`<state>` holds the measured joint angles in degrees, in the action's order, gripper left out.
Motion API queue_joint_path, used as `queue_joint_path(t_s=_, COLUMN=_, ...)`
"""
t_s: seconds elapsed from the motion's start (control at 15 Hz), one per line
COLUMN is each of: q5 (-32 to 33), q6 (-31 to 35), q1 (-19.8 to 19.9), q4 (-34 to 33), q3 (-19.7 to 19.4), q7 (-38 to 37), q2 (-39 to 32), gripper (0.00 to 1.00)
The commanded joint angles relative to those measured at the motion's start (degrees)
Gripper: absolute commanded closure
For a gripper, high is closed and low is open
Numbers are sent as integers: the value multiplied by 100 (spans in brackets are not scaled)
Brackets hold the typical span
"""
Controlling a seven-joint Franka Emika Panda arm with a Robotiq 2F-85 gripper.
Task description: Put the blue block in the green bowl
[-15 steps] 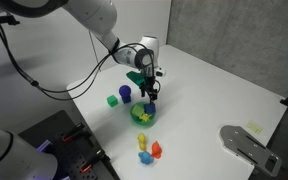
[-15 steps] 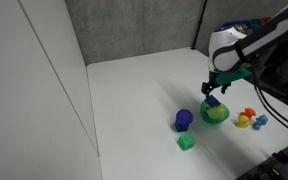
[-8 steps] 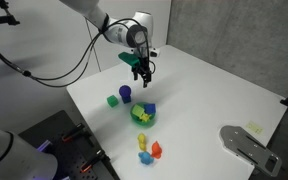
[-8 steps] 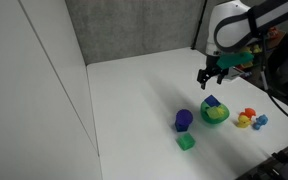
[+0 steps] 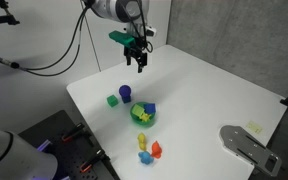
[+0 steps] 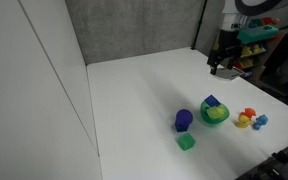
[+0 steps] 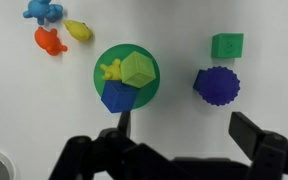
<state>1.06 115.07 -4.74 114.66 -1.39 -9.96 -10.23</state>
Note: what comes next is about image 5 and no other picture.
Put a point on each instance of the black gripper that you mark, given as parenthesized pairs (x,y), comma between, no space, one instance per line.
(135,46)

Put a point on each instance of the dark blue small block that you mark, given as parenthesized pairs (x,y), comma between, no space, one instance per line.
(126,99)

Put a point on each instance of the green cube block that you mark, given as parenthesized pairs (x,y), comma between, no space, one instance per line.
(112,100)

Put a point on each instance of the lime green block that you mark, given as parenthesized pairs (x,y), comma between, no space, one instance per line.
(137,110)

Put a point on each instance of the green translucent bowl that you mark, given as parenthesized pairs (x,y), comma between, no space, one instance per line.
(134,121)

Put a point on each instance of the purple ball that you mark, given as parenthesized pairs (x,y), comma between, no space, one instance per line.
(125,90)

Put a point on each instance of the yellow star toy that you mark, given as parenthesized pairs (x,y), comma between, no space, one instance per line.
(145,117)

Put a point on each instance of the yellow toy figure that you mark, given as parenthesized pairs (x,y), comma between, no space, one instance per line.
(141,140)

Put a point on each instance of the orange toy figure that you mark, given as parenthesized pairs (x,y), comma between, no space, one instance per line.
(156,149)

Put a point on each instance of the black clamp with orange tip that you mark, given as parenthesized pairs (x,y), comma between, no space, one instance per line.
(92,161)
(72,132)

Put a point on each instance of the light blue toy figure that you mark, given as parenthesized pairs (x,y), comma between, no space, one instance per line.
(145,158)

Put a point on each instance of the black perforated base board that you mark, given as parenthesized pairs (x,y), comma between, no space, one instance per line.
(67,155)

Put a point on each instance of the pale yellow sticky note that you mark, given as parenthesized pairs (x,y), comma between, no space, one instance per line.
(254,127)

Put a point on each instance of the grey metal plate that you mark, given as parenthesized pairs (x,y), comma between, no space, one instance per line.
(247,148)

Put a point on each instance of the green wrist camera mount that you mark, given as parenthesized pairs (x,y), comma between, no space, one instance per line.
(120,37)

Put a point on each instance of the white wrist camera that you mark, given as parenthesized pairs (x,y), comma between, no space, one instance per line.
(150,31)

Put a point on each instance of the black camera boom bar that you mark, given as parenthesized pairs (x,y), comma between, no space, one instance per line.
(0,20)

